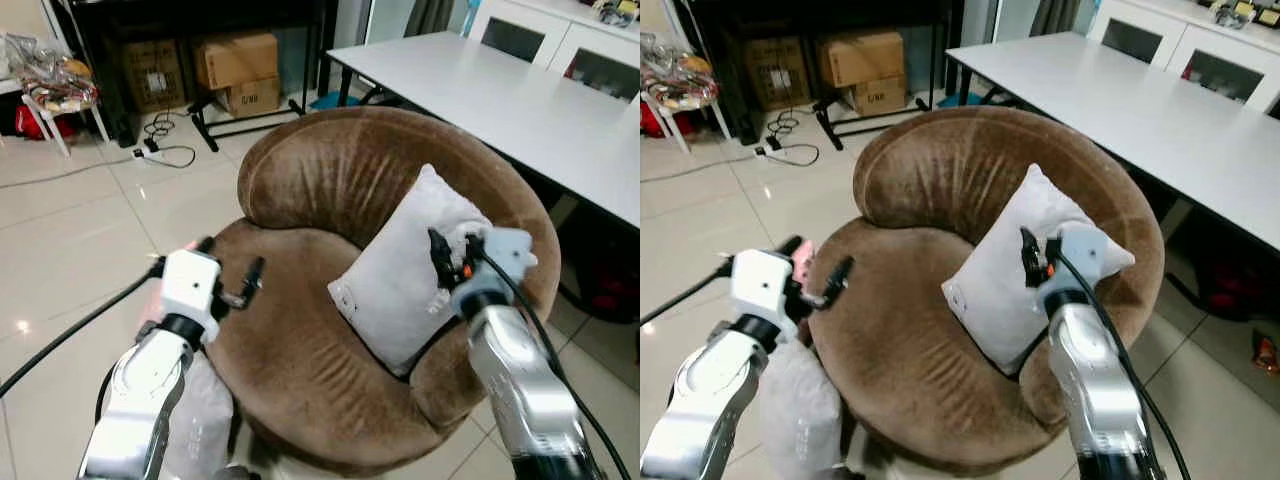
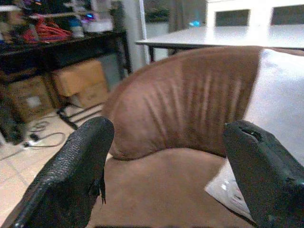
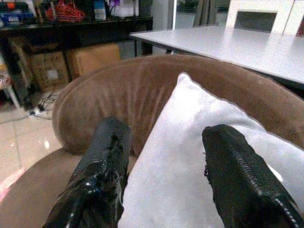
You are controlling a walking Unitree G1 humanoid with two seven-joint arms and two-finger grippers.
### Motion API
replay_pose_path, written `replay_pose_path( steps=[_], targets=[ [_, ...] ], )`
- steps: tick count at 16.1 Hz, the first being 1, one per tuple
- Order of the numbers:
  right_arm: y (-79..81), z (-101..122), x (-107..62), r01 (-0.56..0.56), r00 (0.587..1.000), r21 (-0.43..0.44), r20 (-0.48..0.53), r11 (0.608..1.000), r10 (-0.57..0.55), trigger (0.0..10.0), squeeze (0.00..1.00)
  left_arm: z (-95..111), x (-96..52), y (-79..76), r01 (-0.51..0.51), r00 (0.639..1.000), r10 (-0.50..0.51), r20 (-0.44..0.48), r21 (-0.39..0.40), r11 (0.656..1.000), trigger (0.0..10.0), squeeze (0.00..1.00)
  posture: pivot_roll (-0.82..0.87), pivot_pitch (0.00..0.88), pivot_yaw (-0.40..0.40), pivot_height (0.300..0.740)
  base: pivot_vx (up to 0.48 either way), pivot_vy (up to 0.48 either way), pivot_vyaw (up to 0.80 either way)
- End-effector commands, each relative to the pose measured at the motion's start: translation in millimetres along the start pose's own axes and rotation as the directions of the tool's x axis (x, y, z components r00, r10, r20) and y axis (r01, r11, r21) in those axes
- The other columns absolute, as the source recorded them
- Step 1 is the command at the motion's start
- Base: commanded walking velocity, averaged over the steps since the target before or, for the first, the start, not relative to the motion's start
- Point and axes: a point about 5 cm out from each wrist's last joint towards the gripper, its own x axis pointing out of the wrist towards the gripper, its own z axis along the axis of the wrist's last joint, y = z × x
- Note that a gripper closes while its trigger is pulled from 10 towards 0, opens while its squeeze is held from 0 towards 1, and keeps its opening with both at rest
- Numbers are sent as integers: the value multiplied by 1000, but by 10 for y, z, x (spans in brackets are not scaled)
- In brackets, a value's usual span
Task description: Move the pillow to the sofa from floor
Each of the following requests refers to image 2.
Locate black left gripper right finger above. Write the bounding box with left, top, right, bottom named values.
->
left=222, top=120, right=304, bottom=228

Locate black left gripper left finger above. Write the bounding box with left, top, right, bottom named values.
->
left=9, top=116, right=115, bottom=228

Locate white pillow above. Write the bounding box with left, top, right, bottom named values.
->
left=244, top=48, right=304, bottom=167

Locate brown leather sofa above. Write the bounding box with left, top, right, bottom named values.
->
left=88, top=46, right=304, bottom=228

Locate white paper sheet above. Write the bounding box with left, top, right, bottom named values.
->
left=204, top=158, right=255, bottom=221

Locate cardboard box with white label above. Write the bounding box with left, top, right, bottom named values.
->
left=7, top=76, right=53, bottom=122

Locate large cardboard box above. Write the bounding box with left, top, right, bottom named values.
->
left=52, top=59, right=110, bottom=109

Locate black shelf rack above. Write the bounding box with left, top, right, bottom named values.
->
left=0, top=30, right=133, bottom=124

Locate white table with black legs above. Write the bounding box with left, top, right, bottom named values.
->
left=134, top=24, right=304, bottom=63

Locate white cabinet with dark panels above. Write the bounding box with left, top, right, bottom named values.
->
left=206, top=0, right=304, bottom=28

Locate grey cable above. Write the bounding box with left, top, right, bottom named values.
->
left=0, top=121, right=66, bottom=161

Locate red cable bundle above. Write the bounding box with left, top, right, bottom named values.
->
left=22, top=18, right=72, bottom=43

